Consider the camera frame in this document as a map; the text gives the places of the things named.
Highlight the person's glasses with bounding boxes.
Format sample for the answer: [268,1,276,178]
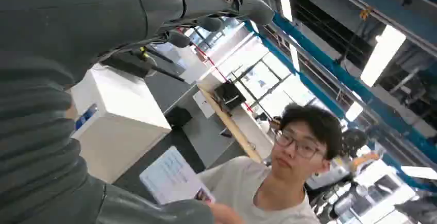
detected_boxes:
[274,130,326,159]

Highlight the red cord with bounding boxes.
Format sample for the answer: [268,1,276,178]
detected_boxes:
[177,28,256,113]

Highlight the black device with yellow mark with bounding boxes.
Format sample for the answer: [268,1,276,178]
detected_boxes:
[102,46,187,83]

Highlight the blue ceiling beam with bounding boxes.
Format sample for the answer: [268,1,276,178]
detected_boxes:
[222,0,437,193]

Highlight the small black block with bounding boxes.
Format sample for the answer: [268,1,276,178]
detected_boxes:
[165,106,193,128]

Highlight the yellow ceiling hook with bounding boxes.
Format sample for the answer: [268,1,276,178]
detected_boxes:
[359,7,374,21]

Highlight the person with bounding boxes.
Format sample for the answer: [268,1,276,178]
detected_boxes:
[197,103,344,224]

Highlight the ribbed grey left arm sleeve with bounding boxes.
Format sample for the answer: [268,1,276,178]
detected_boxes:
[0,50,90,224]

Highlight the white box with blue label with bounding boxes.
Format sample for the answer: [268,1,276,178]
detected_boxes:
[69,63,172,184]

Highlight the black box device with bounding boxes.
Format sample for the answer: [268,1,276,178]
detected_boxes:
[213,80,247,113]

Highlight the wooden board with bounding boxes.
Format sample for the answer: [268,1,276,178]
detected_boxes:
[197,83,264,164]

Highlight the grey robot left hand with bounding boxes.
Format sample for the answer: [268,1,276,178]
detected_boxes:
[0,0,276,224]

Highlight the white printed card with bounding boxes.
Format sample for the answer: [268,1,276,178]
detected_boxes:
[139,146,216,205]

